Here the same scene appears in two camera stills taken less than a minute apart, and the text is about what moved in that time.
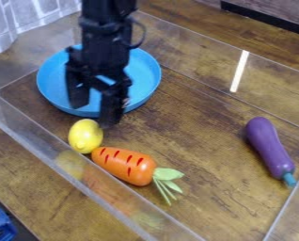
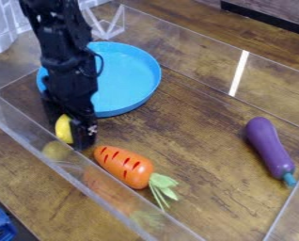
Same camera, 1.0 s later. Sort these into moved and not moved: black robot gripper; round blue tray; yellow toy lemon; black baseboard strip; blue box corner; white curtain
Moved: yellow toy lemon; black robot gripper
Not moved: black baseboard strip; white curtain; blue box corner; round blue tray
